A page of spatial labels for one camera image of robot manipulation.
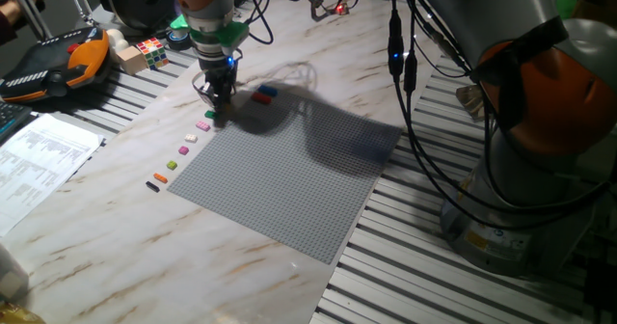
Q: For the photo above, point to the grey Lego baseplate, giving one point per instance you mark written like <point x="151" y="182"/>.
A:
<point x="270" y="194"/>

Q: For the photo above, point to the white Lego brick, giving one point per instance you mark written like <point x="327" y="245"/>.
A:
<point x="191" y="138"/>

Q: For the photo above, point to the red Lego brick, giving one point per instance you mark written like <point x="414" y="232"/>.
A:
<point x="261" y="98"/>

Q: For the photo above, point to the wooden cube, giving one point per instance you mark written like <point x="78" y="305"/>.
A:
<point x="131" y="61"/>

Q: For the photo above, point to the gold foil bag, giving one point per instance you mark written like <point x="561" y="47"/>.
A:
<point x="17" y="314"/>

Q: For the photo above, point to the small lime Lego brick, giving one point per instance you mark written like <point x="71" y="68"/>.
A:
<point x="172" y="165"/>

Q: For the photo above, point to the black filament spool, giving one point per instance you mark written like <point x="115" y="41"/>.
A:
<point x="137" y="1"/>

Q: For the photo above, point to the green Lego brick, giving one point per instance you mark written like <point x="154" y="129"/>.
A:
<point x="208" y="115"/>

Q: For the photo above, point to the green cloth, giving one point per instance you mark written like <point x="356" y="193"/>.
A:
<point x="566" y="3"/>

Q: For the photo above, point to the pink Lego brick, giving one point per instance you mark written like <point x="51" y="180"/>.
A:
<point x="203" y="126"/>

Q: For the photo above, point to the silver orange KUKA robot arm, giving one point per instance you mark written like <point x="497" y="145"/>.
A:
<point x="482" y="6"/>

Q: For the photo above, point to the Rubik's cube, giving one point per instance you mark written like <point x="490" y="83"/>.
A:
<point x="152" y="54"/>

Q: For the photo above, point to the black orange teach pendant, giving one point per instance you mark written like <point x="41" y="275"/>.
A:
<point x="43" y="68"/>

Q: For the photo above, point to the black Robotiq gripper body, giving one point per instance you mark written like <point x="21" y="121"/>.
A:
<point x="218" y="68"/>

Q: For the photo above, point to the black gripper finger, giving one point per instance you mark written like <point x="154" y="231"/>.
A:
<point x="225" y="96"/>
<point x="212" y="95"/>

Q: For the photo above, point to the person's dark sleeved forearm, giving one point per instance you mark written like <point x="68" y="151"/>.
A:
<point x="9" y="20"/>

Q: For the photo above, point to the black disc with yellow centre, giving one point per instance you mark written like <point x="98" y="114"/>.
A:
<point x="178" y="42"/>

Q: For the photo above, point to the blue Lego brick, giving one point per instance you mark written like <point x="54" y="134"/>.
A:
<point x="267" y="90"/>

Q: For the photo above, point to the white round figurine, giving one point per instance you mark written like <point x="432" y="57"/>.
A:
<point x="115" y="38"/>

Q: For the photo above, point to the small orange Lego brick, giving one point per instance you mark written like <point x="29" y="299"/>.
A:
<point x="160" y="178"/>

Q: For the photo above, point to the shiny metal bracket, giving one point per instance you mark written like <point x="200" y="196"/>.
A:
<point x="470" y="102"/>

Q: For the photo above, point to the small black Lego brick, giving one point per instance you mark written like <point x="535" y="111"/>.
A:
<point x="152" y="186"/>

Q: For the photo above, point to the small magenta Lego brick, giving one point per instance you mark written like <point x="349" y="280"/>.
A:
<point x="183" y="150"/>

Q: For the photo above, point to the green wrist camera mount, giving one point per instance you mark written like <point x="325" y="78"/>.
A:
<point x="231" y="32"/>

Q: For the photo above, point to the marble pattern table sheet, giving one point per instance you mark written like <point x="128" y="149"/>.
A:
<point x="120" y="266"/>

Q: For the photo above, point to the printed paper sheet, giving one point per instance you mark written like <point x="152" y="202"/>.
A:
<point x="38" y="165"/>

